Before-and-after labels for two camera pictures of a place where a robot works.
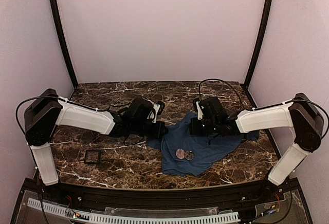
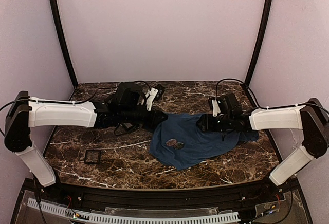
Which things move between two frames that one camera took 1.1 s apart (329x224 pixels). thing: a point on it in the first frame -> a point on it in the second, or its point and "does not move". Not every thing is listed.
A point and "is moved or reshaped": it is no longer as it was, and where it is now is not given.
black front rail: [269, 196] does not move
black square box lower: [92, 156] does not move
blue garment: [194, 155] is moved or reshaped
